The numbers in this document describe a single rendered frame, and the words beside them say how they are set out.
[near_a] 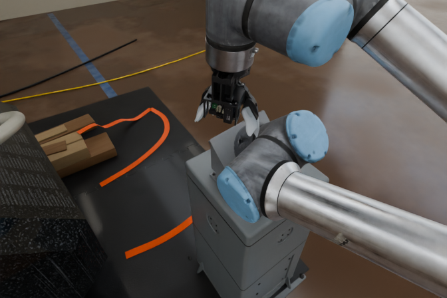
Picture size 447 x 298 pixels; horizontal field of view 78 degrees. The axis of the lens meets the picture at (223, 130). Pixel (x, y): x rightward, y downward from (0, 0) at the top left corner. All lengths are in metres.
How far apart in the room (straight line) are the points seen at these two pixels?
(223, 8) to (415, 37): 0.28
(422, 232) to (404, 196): 1.85
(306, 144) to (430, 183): 1.93
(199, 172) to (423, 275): 0.73
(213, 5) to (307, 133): 0.45
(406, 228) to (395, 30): 0.32
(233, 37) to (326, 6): 0.15
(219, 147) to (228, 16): 0.55
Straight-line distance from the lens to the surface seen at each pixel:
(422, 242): 0.57
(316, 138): 0.79
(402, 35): 0.49
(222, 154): 0.92
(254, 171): 0.67
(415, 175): 2.62
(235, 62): 0.49
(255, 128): 0.63
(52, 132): 2.77
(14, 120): 0.77
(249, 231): 0.92
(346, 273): 1.91
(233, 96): 0.55
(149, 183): 2.16
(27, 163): 1.56
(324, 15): 0.38
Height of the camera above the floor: 1.64
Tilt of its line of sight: 40 degrees down
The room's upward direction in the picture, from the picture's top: straight up
